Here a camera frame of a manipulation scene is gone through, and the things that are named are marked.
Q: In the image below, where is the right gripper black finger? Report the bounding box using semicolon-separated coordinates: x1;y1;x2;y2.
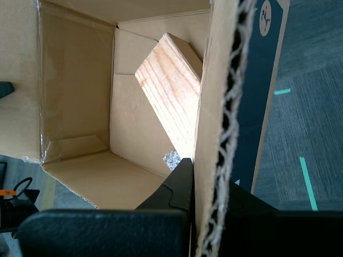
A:
219;180;343;257
17;157;194;257

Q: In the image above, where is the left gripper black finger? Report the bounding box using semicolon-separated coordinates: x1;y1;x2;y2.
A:
0;81;14;100

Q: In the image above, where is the brown cardboard box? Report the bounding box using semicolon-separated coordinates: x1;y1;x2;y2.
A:
0;0;290;257

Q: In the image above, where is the small speckled pinkish rock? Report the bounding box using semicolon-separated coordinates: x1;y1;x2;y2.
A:
162;150;182;171

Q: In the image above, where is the light wooden block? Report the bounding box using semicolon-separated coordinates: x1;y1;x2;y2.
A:
135;32;204;159

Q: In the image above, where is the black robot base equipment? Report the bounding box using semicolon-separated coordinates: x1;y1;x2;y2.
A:
0;189;41;233

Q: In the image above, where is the black looped cable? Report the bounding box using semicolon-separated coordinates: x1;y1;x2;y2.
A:
14;177;33;196

